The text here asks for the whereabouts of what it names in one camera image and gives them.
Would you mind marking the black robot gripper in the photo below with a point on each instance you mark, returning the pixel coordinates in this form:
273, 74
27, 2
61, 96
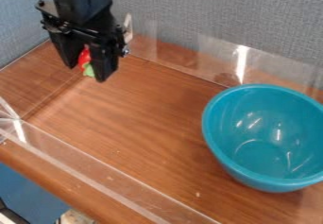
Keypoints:
82, 21

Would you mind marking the red toy strawberry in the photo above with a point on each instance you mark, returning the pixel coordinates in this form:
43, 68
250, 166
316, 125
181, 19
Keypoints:
85, 63

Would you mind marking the blue plastic bowl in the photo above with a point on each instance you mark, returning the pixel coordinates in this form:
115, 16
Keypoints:
264, 130

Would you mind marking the clear acrylic back barrier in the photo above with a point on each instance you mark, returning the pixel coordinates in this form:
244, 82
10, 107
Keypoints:
218, 61

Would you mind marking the clear acrylic barrier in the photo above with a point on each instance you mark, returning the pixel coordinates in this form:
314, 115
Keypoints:
37, 151
218, 61

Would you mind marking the clear acrylic front barrier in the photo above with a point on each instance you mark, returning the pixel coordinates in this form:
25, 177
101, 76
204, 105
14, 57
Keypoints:
37, 151

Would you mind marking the clear acrylic corner bracket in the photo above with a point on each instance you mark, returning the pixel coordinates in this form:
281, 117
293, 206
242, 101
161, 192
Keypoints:
128, 28

